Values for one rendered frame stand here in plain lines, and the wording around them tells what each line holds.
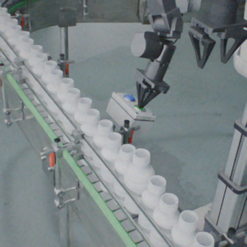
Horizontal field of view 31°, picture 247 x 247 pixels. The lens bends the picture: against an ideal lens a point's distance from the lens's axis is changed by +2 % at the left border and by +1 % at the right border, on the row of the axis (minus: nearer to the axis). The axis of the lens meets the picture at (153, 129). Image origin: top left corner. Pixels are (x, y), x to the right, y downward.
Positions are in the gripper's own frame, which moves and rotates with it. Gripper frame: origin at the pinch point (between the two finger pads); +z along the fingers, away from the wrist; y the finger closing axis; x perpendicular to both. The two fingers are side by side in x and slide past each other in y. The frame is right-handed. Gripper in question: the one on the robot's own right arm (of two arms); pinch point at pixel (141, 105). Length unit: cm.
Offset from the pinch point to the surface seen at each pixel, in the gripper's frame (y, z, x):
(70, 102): -6.9, 5.0, -18.4
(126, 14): -122, 0, 71
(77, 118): -1.3, 6.9, -18.4
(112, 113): -6.2, 6.7, -3.9
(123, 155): 22.1, 3.3, -18.7
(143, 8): -109, -8, 71
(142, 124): 3.8, 4.5, 0.0
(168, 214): 41.2, 4.9, -18.2
